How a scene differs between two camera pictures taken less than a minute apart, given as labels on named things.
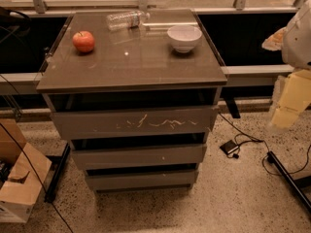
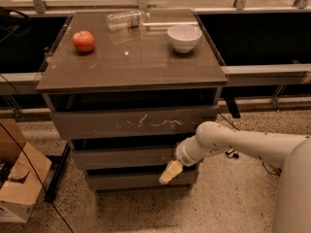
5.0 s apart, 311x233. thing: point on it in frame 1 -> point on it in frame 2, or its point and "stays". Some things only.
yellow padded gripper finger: x=296 y=91 -> x=171 y=170
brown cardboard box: x=22 y=173 stays
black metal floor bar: x=61 y=161 stays
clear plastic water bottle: x=126 y=20 stays
